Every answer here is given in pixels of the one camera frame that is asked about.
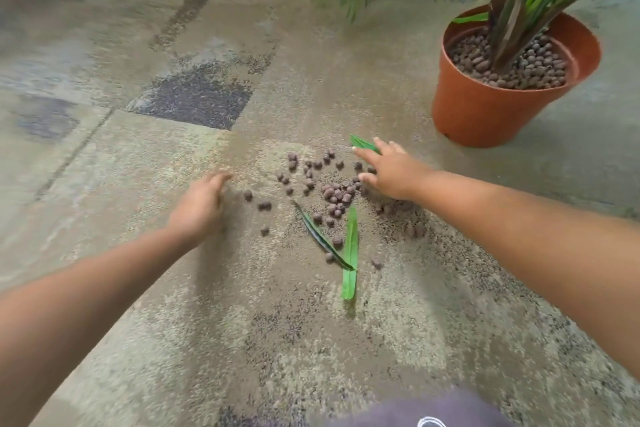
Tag person's left hand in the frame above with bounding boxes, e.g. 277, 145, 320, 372
167, 171, 233, 248

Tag person's right hand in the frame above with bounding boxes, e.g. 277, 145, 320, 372
351, 137, 433, 202

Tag split green leaf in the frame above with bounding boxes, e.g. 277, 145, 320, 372
349, 135, 382, 155

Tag brown clay pebbles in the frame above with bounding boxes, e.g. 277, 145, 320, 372
243, 149, 429, 270

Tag long light green leaf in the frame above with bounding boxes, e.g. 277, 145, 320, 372
341, 206, 359, 301

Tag narrow dark green leaf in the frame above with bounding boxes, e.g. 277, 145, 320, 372
291, 199, 356, 272

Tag terracotta plastic plant pot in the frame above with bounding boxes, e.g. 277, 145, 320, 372
431, 3, 603, 149

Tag person's left forearm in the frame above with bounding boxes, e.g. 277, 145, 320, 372
0, 229, 201, 427

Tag person's right forearm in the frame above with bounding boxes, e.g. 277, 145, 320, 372
412, 166, 640, 382

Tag bed of brown clay pebbles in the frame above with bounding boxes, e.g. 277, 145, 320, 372
448, 29, 571, 91

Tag green palm plant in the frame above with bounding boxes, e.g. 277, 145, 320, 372
295, 0, 623, 75

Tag grey patterned trousers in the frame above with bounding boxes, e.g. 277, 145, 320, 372
307, 389, 506, 427

